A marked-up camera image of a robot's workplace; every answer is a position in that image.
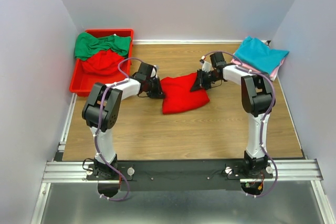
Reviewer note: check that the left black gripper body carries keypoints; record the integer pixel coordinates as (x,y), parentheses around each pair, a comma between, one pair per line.
(156,89)

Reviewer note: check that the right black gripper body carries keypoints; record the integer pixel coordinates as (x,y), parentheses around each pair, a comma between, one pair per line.
(202,80)

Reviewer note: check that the red t shirt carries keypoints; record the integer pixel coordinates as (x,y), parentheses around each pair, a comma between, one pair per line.
(103,63)
(178,95)

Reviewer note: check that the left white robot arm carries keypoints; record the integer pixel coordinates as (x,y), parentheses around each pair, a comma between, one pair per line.
(101,112)

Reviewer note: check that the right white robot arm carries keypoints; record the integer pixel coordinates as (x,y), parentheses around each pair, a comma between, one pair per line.
(257,98)

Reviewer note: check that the folded pink t shirt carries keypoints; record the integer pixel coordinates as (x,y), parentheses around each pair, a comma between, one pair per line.
(269,66)

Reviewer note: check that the folded teal t shirt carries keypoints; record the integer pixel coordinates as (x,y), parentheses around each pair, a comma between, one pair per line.
(255,53)

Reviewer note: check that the folded white t shirt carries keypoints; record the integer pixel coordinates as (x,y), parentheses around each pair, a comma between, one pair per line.
(273,75)

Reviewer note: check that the red plastic bin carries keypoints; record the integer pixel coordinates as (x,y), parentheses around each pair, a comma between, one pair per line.
(81,82)

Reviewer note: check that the green t shirt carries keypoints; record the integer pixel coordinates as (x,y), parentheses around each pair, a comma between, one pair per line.
(87,45)

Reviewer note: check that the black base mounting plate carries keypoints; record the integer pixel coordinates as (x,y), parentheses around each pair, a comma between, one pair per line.
(178,175)

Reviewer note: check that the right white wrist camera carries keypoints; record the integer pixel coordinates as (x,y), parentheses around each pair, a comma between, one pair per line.
(206,66)

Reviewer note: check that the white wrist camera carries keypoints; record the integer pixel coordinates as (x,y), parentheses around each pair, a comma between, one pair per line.
(154,71)
(206,66)

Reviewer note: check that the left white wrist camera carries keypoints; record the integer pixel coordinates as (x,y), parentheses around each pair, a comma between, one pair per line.
(154,71)

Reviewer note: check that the aluminium frame rail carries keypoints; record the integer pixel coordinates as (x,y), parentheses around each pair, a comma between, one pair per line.
(66,196)

